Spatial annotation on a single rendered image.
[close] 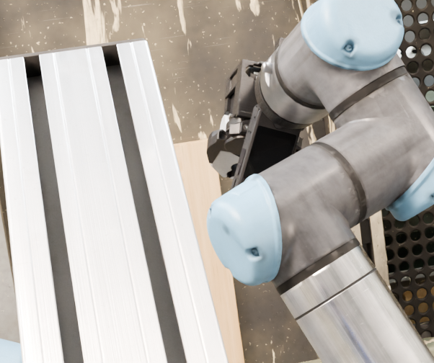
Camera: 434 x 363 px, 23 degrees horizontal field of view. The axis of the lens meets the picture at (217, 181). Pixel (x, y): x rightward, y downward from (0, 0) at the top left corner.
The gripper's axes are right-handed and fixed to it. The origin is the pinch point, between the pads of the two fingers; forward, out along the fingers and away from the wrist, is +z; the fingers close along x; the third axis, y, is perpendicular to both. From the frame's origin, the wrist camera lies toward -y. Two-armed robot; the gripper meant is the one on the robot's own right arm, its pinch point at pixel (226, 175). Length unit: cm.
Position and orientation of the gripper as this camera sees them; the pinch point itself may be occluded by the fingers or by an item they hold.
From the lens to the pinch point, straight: 115.1
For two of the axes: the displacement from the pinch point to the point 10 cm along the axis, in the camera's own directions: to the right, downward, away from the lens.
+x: -9.5, -1.8, -2.6
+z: -3.0, 3.0, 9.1
